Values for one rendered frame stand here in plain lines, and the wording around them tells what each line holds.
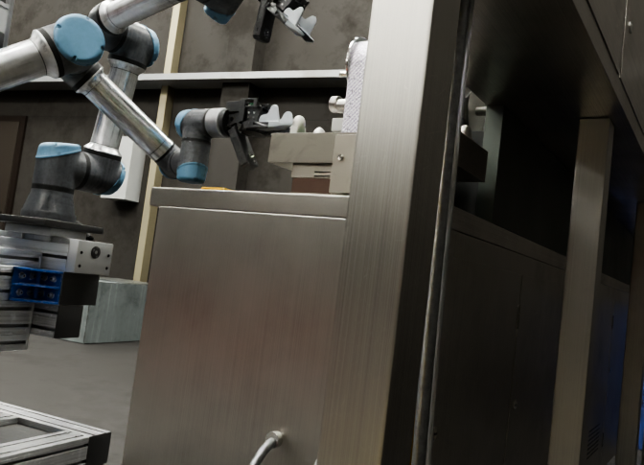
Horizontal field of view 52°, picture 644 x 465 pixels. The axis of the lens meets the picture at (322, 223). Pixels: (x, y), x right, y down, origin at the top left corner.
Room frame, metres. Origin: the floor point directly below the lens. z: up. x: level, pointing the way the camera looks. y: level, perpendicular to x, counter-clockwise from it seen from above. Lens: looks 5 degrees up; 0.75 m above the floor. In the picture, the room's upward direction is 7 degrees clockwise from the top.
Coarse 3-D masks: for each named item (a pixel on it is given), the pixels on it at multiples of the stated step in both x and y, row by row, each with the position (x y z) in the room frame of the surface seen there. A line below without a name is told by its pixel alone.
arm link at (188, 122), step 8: (184, 112) 1.68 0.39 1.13; (192, 112) 1.67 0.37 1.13; (200, 112) 1.65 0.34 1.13; (176, 120) 1.69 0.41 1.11; (184, 120) 1.67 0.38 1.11; (192, 120) 1.66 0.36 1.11; (200, 120) 1.64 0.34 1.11; (176, 128) 1.69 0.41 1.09; (184, 128) 1.67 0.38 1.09; (192, 128) 1.66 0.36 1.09; (200, 128) 1.65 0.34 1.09; (184, 136) 1.67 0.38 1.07; (192, 136) 1.66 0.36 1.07; (200, 136) 1.66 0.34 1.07; (208, 136) 1.66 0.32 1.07
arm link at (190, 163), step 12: (192, 144) 1.66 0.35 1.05; (204, 144) 1.67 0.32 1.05; (180, 156) 1.67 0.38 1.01; (192, 156) 1.66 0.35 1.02; (204, 156) 1.67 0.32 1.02; (180, 168) 1.67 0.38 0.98; (192, 168) 1.66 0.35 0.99; (204, 168) 1.68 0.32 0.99; (180, 180) 1.69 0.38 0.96; (192, 180) 1.67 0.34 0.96; (204, 180) 1.69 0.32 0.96
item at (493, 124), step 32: (512, 128) 1.34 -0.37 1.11; (512, 160) 1.36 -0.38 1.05; (544, 160) 1.59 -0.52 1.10; (480, 192) 1.30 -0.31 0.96; (512, 192) 1.38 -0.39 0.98; (544, 192) 1.62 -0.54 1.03; (512, 224) 1.40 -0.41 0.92; (544, 224) 1.65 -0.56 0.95; (608, 224) 2.48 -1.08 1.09; (608, 256) 2.54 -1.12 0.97
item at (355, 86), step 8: (352, 80) 1.46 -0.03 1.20; (360, 80) 1.44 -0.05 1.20; (352, 88) 1.45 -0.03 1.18; (360, 88) 1.44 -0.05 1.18; (352, 96) 1.45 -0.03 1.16; (360, 96) 1.44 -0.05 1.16; (352, 104) 1.45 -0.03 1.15; (344, 112) 1.46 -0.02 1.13; (352, 112) 1.45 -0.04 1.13; (344, 120) 1.46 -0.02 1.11; (352, 120) 1.45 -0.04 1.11; (344, 128) 1.46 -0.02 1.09; (352, 128) 1.45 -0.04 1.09
